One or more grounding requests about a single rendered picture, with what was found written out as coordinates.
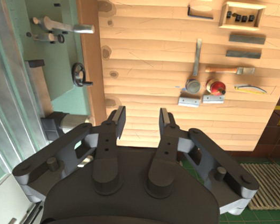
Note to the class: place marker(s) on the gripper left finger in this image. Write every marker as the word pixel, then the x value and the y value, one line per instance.
pixel 67 149

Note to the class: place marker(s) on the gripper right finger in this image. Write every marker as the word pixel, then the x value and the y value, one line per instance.
pixel 200 144

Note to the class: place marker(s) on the silver slotted milling table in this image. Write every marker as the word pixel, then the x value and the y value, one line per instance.
pixel 11 98

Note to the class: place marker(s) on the green milling machine body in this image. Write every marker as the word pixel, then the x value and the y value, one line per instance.
pixel 60 58

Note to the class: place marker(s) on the silver feed lever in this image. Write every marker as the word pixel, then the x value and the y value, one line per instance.
pixel 65 25

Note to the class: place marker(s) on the silver knurled cylinder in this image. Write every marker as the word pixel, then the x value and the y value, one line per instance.
pixel 73 121

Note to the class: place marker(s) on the dark grey motor block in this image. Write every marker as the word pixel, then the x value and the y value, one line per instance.
pixel 51 124

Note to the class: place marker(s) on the silver tin can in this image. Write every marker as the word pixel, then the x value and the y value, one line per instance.
pixel 193 86

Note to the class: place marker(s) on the red oil can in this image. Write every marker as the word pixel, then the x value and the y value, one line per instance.
pixel 215 86

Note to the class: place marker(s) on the grey saddle block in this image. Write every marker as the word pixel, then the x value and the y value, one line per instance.
pixel 40 91

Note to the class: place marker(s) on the yellow grey hand saw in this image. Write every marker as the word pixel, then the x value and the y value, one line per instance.
pixel 249 88

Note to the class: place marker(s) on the black handwheel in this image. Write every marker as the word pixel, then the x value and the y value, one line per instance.
pixel 78 74

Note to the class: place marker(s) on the wooden duckboard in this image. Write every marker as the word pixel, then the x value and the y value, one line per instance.
pixel 268 184

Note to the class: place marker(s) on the white box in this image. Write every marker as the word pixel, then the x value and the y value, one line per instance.
pixel 6 200

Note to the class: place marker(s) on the steel ruler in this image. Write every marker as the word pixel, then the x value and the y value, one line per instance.
pixel 197 56

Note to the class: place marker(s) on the black block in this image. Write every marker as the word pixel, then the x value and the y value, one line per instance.
pixel 36 63

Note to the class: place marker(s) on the grey steel bar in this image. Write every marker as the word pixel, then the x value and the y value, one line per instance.
pixel 247 39
pixel 243 54

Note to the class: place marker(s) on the black nut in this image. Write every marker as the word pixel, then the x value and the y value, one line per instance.
pixel 251 18
pixel 244 18
pixel 229 15
pixel 238 18

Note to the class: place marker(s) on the wooden tray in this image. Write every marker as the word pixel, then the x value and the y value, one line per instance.
pixel 258 16

